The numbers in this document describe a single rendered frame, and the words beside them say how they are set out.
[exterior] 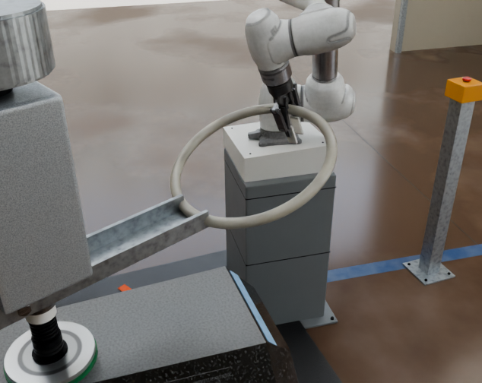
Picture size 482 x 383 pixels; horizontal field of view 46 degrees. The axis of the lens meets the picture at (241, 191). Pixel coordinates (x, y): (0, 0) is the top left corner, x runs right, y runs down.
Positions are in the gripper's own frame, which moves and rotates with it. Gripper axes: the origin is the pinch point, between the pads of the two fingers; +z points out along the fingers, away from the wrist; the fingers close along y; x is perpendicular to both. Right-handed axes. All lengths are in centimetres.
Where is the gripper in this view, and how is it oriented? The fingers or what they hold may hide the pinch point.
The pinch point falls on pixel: (293, 130)
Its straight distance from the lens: 178.8
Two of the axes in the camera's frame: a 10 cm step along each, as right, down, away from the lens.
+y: -4.9, 7.2, -4.9
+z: 3.0, 6.7, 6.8
